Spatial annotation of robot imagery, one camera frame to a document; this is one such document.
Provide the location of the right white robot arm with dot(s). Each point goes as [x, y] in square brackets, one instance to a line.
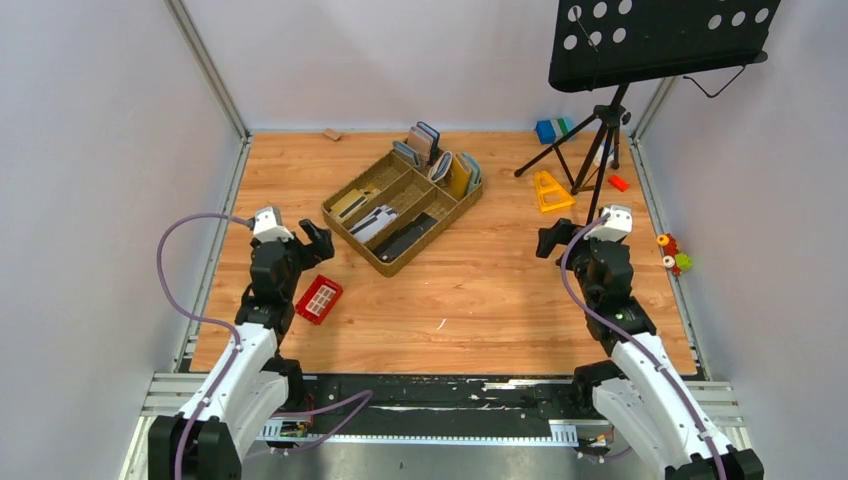
[637, 389]

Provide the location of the blue card holders upright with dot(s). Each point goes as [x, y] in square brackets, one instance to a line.
[420, 147]

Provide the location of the woven compartment tray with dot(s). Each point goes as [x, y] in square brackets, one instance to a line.
[409, 192]

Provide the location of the red plastic block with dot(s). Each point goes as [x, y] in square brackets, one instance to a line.
[319, 300]

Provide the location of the white black cards in tray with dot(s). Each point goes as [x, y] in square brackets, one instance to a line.
[366, 228]

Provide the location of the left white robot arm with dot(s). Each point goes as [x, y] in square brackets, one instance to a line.
[209, 436]

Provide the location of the small red brick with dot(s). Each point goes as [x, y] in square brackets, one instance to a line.
[618, 183]

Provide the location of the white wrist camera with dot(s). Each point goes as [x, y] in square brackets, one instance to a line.
[618, 224]
[268, 226]

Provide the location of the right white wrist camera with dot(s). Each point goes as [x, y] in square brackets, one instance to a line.
[618, 224]

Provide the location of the beige card holder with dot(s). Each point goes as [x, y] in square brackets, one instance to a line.
[440, 168]

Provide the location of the blue green block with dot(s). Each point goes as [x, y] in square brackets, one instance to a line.
[550, 131]

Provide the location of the colourful toy car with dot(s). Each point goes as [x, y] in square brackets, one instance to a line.
[674, 259]

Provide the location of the small wooden block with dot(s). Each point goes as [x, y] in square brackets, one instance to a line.
[332, 134]

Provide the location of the gold cards in tray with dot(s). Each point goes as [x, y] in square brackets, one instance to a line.
[349, 203]

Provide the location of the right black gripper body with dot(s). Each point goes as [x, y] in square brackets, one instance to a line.
[561, 235]

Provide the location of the yellow leather card holder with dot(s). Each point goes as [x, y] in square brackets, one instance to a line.
[458, 177]

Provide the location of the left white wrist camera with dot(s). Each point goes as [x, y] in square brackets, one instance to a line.
[268, 226]

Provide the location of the yellow triangular toy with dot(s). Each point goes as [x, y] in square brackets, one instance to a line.
[551, 195]

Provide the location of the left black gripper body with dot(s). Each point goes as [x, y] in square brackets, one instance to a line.
[303, 257]

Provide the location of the teal card holder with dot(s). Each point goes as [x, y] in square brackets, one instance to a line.
[475, 178]

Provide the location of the black music stand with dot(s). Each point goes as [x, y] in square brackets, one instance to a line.
[599, 44]

